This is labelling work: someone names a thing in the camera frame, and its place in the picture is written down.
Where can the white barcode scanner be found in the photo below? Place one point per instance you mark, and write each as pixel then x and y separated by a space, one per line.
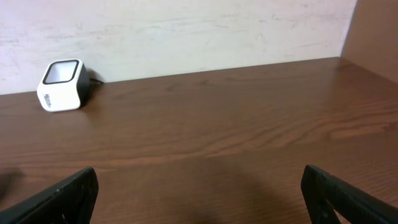
pixel 64 86

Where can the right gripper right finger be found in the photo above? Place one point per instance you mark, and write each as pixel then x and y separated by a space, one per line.
pixel 326 195

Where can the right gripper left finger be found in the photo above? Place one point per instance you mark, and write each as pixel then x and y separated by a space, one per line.
pixel 72 200

